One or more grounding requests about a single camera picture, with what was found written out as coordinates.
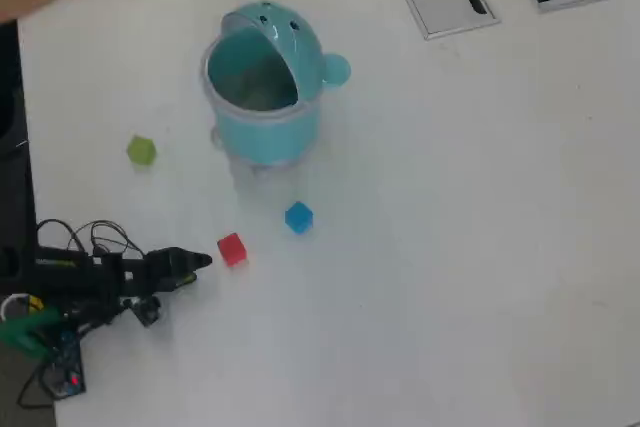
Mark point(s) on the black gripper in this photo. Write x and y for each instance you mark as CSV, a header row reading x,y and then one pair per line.
x,y
125,274

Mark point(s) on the green table clamp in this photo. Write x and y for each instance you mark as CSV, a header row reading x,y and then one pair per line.
x,y
22,334

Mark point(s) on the blue circuit board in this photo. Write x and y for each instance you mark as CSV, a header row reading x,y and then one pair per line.
x,y
67,367

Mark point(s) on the white tape roll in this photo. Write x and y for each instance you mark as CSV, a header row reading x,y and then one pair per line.
x,y
33,303

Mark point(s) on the red cube block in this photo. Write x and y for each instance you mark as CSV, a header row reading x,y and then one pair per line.
x,y
232,249

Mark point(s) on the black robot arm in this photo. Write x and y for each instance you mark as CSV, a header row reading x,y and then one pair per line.
x,y
55,272

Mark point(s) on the black furniture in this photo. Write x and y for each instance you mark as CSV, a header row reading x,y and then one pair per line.
x,y
10,97

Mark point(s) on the green cube block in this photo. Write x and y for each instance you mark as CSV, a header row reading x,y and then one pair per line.
x,y
141,149

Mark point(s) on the blue cube block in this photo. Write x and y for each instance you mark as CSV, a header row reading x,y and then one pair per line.
x,y
298,217

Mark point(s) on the teal whale-shaped bin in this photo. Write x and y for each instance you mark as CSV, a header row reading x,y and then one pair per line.
x,y
265,132

